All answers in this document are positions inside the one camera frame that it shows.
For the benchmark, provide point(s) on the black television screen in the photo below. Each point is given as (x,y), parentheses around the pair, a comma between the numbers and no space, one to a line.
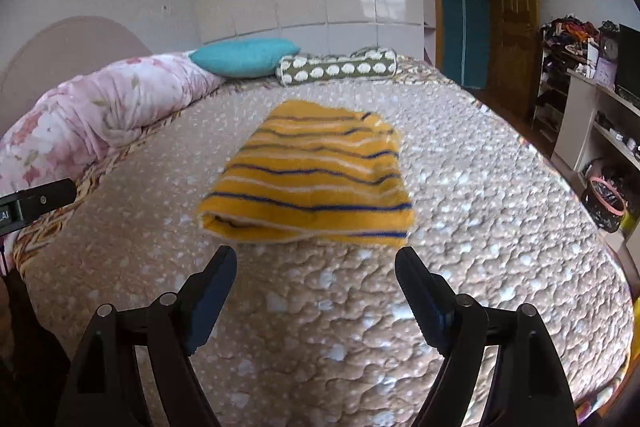
(629,62)

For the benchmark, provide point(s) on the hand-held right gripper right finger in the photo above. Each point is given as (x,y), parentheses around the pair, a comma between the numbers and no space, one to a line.
(422,297)

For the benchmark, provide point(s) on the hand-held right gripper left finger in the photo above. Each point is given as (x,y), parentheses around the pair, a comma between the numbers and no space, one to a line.
(210,292)

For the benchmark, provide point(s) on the geometric patterned blanket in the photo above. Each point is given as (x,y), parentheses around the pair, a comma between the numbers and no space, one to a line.
(95,177)

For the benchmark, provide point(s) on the teal pillow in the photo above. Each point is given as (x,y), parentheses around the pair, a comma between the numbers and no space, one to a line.
(240,57)

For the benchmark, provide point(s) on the dark table clock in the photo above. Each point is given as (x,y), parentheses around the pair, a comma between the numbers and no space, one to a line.
(609,44)

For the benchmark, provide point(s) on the wooden door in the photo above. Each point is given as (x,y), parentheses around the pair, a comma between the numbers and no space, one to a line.
(517,32)

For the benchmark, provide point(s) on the white desk unit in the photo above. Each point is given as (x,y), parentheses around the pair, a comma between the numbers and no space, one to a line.
(575,122)

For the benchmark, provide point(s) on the yellow striped sweater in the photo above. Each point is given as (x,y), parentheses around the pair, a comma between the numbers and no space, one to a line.
(310,177)

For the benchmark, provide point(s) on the teal curtain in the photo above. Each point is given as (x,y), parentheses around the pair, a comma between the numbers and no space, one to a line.
(460,17)

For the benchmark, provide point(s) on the pink floral quilt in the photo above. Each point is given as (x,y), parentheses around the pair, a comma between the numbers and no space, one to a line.
(100,107)

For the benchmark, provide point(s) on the beige dotted quilted bedspread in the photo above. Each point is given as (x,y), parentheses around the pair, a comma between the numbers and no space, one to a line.
(450,207)

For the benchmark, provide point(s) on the green bolster pillow white pattern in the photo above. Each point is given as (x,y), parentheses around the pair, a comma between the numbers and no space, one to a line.
(340,67)

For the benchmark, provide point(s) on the dark basket pink rim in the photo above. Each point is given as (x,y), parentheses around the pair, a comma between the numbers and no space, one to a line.
(602,202)

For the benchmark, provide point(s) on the pink rounded headboard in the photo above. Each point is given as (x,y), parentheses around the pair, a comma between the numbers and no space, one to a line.
(60,52)

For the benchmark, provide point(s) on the cluttered storage shelf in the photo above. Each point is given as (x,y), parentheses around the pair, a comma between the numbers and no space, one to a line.
(557,72)

